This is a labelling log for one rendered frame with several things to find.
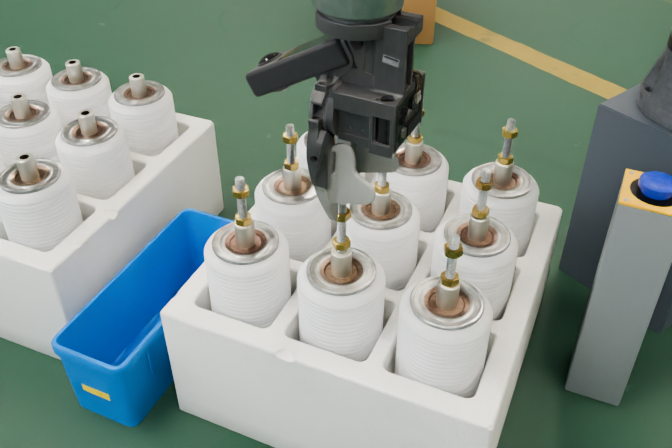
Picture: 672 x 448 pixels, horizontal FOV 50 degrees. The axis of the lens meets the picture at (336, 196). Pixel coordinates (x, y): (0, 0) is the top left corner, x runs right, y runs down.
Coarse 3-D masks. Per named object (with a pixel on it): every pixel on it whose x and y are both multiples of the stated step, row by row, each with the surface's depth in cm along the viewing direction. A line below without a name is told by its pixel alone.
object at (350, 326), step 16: (304, 272) 79; (304, 288) 77; (368, 288) 77; (384, 288) 79; (304, 304) 78; (320, 304) 76; (336, 304) 75; (352, 304) 75; (368, 304) 76; (304, 320) 79; (320, 320) 77; (336, 320) 76; (352, 320) 76; (368, 320) 78; (304, 336) 81; (320, 336) 79; (336, 336) 78; (352, 336) 78; (368, 336) 79; (336, 352) 79; (352, 352) 80; (368, 352) 81
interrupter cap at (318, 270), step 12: (324, 252) 81; (360, 252) 80; (312, 264) 79; (324, 264) 79; (360, 264) 79; (372, 264) 79; (312, 276) 78; (324, 276) 78; (348, 276) 78; (360, 276) 78; (372, 276) 77; (324, 288) 76; (336, 288) 76; (348, 288) 76; (360, 288) 76
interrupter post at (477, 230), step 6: (474, 216) 81; (474, 222) 81; (480, 222) 81; (486, 222) 81; (468, 228) 83; (474, 228) 82; (480, 228) 81; (486, 228) 82; (468, 234) 83; (474, 234) 82; (480, 234) 82; (486, 234) 82; (474, 240) 82; (480, 240) 82
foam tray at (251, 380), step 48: (432, 240) 94; (192, 288) 87; (528, 288) 87; (192, 336) 83; (240, 336) 81; (288, 336) 83; (384, 336) 81; (528, 336) 97; (192, 384) 89; (240, 384) 85; (288, 384) 81; (336, 384) 77; (384, 384) 75; (480, 384) 75; (240, 432) 91; (288, 432) 86; (336, 432) 82; (384, 432) 78; (432, 432) 75; (480, 432) 72
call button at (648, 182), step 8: (640, 176) 79; (648, 176) 79; (656, 176) 79; (664, 176) 79; (640, 184) 79; (648, 184) 78; (656, 184) 78; (664, 184) 78; (648, 192) 78; (656, 192) 77; (664, 192) 77
